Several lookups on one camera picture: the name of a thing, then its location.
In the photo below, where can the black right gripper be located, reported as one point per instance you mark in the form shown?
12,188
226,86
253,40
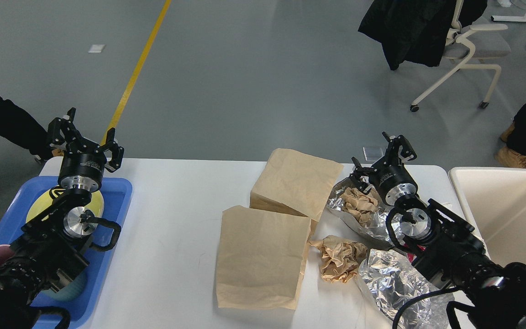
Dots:
392,181

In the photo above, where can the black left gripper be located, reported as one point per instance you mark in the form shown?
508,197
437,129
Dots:
78,170

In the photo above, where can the yellow plate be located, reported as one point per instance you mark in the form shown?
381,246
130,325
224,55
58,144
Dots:
96,204

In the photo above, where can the brown paper bag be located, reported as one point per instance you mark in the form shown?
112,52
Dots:
261,259
295,183

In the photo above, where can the green grey mug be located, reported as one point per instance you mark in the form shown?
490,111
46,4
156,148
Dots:
69,292

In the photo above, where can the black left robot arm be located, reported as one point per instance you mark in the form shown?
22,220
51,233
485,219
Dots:
49,254

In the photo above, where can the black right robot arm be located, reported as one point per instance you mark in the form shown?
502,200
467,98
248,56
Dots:
446,250

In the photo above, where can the crumpled paper in foil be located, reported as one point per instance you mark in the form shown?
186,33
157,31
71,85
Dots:
362,207

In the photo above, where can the upper aluminium foil sheet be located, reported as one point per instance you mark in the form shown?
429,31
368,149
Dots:
374,236

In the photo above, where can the aluminium foil sheet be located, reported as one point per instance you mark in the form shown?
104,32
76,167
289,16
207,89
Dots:
391,281
374,236

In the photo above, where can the person in black clothes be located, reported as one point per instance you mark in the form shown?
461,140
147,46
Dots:
19,127

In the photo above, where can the crumpled brown paper ball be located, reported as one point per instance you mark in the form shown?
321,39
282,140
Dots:
340,258

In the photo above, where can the lower aluminium foil sheet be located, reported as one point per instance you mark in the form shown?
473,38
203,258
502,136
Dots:
391,281

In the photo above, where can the tan boot right side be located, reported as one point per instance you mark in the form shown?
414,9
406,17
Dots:
510,158

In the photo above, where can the white plastic bin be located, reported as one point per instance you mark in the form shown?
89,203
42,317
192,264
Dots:
494,198

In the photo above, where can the black jacket on chair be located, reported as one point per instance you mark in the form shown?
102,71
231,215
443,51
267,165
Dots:
409,30

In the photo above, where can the white office chair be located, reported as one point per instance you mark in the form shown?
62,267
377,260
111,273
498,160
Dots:
468,49

